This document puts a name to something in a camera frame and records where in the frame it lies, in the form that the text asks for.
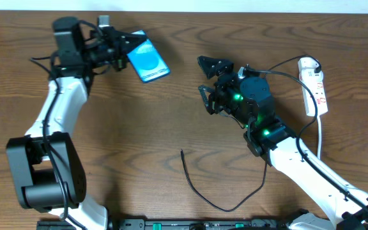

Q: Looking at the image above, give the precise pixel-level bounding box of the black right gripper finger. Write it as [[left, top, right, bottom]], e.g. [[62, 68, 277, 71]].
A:
[[197, 56, 234, 79], [198, 85, 215, 112]]

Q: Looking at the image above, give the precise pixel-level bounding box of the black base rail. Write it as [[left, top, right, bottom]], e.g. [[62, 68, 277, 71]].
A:
[[36, 218, 290, 230]]

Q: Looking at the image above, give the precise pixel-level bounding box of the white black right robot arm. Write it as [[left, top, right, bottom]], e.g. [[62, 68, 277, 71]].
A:
[[197, 56, 368, 229]]

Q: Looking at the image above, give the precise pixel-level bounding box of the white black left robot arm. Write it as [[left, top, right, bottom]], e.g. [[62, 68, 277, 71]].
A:
[[6, 15, 147, 229]]

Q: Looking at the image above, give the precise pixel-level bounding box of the blue Galaxy smartphone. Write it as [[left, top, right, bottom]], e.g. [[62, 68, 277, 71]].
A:
[[127, 39, 171, 83]]

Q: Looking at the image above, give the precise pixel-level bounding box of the black charger cable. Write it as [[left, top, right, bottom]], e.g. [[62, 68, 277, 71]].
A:
[[180, 54, 323, 213]]

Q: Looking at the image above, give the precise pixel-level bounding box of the white power strip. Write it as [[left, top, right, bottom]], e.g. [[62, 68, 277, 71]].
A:
[[298, 57, 328, 116]]

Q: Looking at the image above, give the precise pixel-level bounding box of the white power strip cord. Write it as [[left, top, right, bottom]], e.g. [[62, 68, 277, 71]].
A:
[[316, 115, 323, 160]]

